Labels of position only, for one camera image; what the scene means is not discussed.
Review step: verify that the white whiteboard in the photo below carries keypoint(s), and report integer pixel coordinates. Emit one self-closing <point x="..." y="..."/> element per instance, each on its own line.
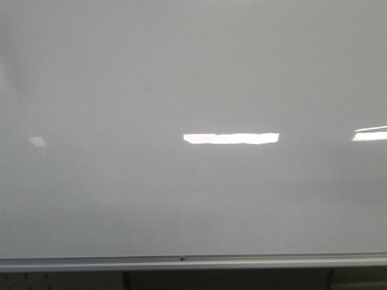
<point x="159" y="128"/>

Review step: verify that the aluminium marker tray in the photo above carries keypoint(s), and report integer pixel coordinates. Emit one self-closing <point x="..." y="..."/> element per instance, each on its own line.
<point x="192" y="262"/>

